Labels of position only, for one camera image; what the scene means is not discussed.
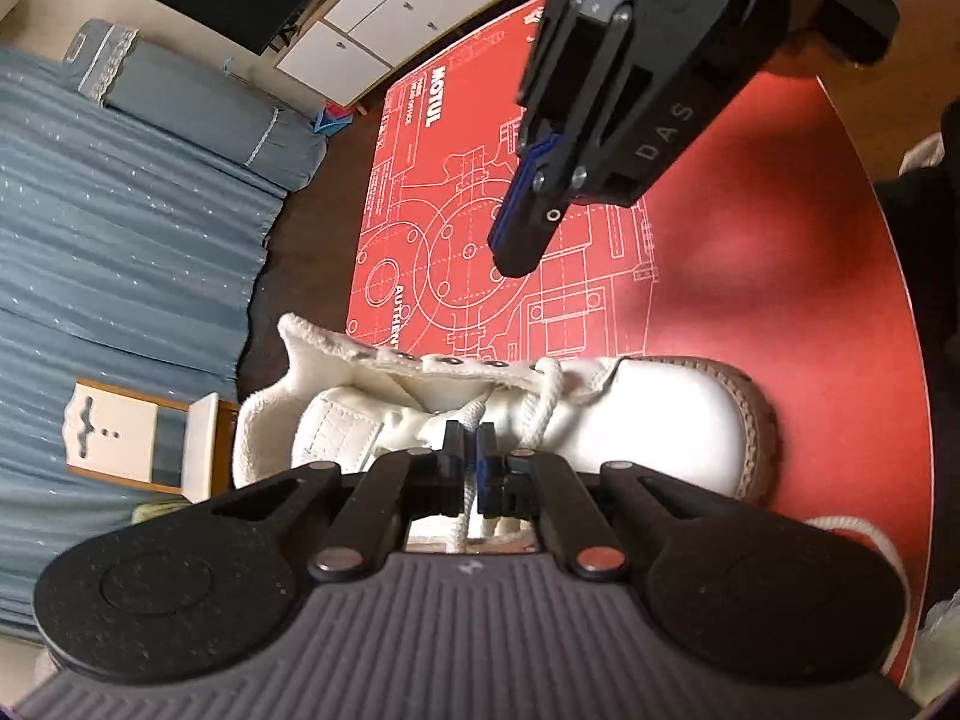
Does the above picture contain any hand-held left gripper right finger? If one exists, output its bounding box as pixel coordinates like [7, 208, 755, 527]
[477, 424, 743, 580]

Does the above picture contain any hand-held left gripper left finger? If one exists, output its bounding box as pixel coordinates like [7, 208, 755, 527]
[214, 421, 473, 582]

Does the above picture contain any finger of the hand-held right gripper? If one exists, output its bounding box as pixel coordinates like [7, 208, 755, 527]
[487, 0, 586, 248]
[501, 7, 638, 278]

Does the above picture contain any white shoelace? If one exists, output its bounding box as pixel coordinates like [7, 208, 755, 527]
[442, 358, 912, 616]

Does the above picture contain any white platform shoe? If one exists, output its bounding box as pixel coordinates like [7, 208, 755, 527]
[232, 313, 781, 541]

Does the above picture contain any red printed cardboard sheet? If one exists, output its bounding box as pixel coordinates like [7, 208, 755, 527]
[346, 0, 661, 361]

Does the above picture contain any blue dustpan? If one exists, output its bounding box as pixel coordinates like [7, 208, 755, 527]
[311, 103, 355, 137]

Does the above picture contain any white television cabinet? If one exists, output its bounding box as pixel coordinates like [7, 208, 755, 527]
[274, 0, 571, 107]

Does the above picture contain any person's dark clothing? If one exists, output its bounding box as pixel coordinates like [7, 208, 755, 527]
[874, 101, 960, 616]

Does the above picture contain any blue covered standing air conditioner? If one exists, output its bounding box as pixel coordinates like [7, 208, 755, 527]
[64, 19, 329, 192]

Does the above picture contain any white wooden chair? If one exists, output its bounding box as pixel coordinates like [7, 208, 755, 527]
[66, 381, 241, 503]

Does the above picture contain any blue curtain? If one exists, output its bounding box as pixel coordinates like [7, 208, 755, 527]
[0, 45, 290, 642]

